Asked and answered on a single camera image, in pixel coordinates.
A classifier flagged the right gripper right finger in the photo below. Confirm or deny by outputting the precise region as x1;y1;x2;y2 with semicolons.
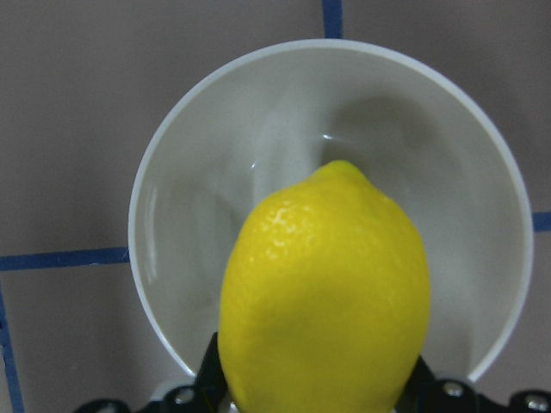
393;356;550;413

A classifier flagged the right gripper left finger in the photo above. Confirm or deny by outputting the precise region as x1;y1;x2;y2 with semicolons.
76;332;228;413

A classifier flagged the yellow lemon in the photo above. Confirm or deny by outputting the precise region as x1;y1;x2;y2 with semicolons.
219;161;430;412

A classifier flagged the white ceramic bowl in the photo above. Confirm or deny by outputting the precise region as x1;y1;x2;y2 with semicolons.
128;40;534;382

